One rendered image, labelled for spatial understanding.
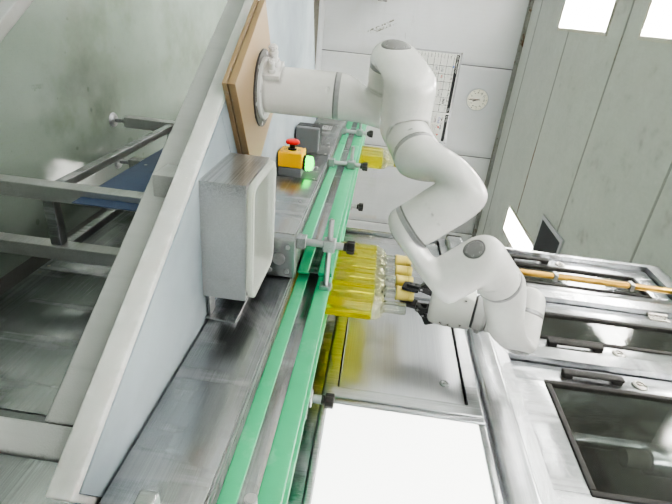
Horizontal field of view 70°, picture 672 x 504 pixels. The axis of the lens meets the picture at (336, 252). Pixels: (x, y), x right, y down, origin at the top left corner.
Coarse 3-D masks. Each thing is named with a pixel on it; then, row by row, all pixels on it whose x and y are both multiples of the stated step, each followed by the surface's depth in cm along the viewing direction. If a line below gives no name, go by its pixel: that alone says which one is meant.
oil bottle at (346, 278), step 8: (336, 272) 116; (344, 272) 116; (352, 272) 117; (336, 280) 113; (344, 280) 113; (352, 280) 113; (360, 280) 113; (368, 280) 114; (376, 280) 114; (368, 288) 112; (376, 288) 112; (384, 288) 114; (384, 296) 115
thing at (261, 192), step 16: (256, 176) 81; (272, 176) 92; (256, 192) 94; (272, 192) 94; (256, 208) 95; (272, 208) 95; (256, 224) 97; (272, 224) 97; (256, 240) 99; (272, 240) 99; (256, 256) 99; (272, 256) 100; (256, 272) 94; (256, 288) 89
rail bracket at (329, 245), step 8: (328, 232) 100; (296, 240) 101; (304, 240) 101; (312, 240) 102; (320, 240) 102; (328, 240) 101; (336, 240) 102; (304, 248) 102; (328, 248) 101; (336, 248) 101; (344, 248) 101; (352, 248) 101; (328, 256) 103; (328, 264) 104; (328, 272) 105; (328, 280) 106; (320, 288) 106; (328, 288) 106
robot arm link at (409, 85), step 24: (384, 48) 90; (408, 48) 90; (384, 72) 85; (408, 72) 83; (432, 72) 85; (384, 96) 86; (408, 96) 82; (432, 96) 84; (384, 120) 88; (408, 120) 86
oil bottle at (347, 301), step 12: (336, 288) 110; (348, 288) 111; (360, 288) 111; (336, 300) 108; (348, 300) 108; (360, 300) 107; (372, 300) 107; (384, 300) 110; (336, 312) 109; (348, 312) 109; (360, 312) 109; (372, 312) 108
